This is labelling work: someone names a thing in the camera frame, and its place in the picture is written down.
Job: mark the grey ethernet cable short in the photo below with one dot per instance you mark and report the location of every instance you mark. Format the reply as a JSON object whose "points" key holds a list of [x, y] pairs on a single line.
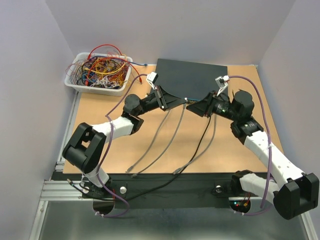
{"points": [[152, 142]]}

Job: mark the aluminium frame rail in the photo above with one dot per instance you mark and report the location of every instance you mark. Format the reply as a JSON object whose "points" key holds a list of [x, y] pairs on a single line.
{"points": [[56, 190]]}

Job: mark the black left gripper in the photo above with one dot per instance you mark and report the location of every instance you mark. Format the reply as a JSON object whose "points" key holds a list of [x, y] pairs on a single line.
{"points": [[166, 101]]}

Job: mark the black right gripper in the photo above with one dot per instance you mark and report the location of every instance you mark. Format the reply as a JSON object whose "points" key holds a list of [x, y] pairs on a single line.
{"points": [[201, 107]]}

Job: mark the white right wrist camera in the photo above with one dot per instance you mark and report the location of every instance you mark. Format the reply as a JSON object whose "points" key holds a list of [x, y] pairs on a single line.
{"points": [[222, 82]]}

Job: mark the teal network switch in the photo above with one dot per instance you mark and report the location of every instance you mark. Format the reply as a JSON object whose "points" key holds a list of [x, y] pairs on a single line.
{"points": [[189, 80]]}

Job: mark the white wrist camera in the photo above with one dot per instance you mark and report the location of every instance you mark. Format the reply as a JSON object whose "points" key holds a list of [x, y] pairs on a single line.
{"points": [[151, 78], [222, 82]]}

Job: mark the white plastic basket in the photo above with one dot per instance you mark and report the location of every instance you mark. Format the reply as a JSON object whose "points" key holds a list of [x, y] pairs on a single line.
{"points": [[97, 73]]}

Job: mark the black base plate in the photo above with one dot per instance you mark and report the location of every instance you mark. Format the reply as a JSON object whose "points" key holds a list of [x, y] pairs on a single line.
{"points": [[167, 191]]}

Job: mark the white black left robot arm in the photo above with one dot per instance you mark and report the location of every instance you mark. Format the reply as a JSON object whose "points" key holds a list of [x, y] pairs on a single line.
{"points": [[85, 147]]}

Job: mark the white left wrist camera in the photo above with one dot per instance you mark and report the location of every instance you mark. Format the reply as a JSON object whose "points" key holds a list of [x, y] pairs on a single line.
{"points": [[151, 78]]}

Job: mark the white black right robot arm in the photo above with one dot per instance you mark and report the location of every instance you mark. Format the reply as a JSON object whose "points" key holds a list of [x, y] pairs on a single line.
{"points": [[291, 191]]}

